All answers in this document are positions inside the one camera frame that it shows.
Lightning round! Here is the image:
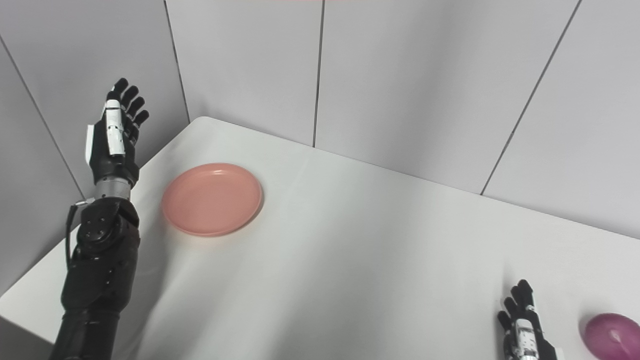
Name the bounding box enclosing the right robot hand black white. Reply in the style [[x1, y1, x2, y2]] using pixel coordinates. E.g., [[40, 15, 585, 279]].
[[497, 279, 566, 360]]

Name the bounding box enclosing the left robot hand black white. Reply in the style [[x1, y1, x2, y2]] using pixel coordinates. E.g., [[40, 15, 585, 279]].
[[85, 77, 150, 188]]

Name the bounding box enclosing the purple red onion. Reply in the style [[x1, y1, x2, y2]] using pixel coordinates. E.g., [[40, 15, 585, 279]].
[[583, 313, 640, 360]]

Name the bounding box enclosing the pink plate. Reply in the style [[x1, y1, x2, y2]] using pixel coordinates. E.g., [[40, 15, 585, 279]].
[[161, 162, 263, 237]]

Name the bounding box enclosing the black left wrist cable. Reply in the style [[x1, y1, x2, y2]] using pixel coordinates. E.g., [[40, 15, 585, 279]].
[[65, 198, 96, 271]]

